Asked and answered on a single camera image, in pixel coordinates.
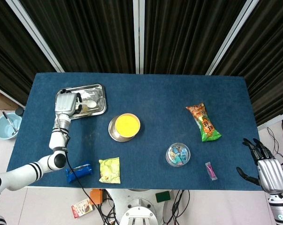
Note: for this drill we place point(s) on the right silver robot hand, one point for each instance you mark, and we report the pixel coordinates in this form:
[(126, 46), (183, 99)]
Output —
[(272, 174)]

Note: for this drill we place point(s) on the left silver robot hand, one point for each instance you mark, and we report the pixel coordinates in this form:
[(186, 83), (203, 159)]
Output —
[(65, 103)]

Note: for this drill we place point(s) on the white plastic spoon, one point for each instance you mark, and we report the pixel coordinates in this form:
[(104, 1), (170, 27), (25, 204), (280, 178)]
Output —
[(91, 104)]

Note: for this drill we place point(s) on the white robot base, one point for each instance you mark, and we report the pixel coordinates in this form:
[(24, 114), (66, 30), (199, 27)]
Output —
[(139, 204)]

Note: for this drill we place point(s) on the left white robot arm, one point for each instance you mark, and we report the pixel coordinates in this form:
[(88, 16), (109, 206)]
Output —
[(19, 174)]

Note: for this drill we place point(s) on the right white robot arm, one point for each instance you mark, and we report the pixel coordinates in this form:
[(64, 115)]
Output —
[(279, 208)]

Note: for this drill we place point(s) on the rectangular metal tray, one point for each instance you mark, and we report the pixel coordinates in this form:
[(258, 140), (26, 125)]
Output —
[(96, 93)]

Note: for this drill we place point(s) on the metal bowl of yellow sauce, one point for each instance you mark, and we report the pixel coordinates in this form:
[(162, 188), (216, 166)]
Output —
[(127, 126)]

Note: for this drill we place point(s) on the light blue bowl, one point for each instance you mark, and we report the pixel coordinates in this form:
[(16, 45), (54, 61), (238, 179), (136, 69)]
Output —
[(2, 129)]

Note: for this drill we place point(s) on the clear round candy container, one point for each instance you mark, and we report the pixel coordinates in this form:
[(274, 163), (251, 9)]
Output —
[(178, 154)]

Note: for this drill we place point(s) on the black round object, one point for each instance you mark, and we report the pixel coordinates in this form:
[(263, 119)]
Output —
[(20, 111)]

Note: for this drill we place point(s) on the small pink candy packet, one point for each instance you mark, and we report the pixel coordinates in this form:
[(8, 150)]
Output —
[(211, 171)]

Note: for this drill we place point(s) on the blue cookie packet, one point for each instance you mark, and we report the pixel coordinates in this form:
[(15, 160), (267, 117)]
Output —
[(83, 170)]

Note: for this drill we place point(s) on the black pleated curtain panel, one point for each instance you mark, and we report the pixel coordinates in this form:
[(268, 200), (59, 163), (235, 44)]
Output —
[(185, 35), (9, 58), (85, 35), (268, 58)]

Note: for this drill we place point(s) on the yellow green snack packet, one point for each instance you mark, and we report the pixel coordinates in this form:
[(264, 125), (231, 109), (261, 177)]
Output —
[(109, 170)]

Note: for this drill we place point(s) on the orange green snack bag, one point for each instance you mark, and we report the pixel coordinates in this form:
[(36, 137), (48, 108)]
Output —
[(205, 124)]

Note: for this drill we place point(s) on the blue felt table cloth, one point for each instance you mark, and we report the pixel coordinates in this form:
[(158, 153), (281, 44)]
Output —
[(155, 98)]

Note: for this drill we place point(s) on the orange box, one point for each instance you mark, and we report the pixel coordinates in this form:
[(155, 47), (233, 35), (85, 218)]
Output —
[(96, 197)]

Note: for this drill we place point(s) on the red white food packet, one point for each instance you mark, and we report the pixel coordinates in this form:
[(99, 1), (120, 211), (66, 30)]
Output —
[(81, 208)]

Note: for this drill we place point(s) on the green block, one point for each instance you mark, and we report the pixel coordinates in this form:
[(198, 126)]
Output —
[(163, 197)]

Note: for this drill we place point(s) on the white frame post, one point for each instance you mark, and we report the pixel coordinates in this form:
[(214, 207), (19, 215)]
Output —
[(139, 35), (232, 37), (35, 35)]

